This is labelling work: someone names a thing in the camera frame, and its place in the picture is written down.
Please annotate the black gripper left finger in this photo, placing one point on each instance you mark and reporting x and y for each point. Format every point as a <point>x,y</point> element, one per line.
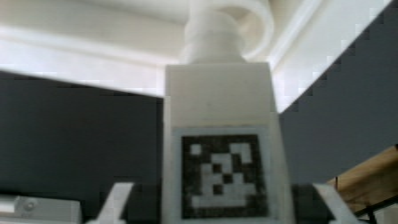
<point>110,213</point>

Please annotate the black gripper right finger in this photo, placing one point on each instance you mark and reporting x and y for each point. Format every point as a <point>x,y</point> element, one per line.
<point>337,207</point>

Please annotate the white table leg with tag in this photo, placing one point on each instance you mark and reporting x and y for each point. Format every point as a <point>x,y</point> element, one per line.
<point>224,182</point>

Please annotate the white L-shaped fence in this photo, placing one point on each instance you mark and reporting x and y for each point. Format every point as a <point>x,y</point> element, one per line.
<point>30,210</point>

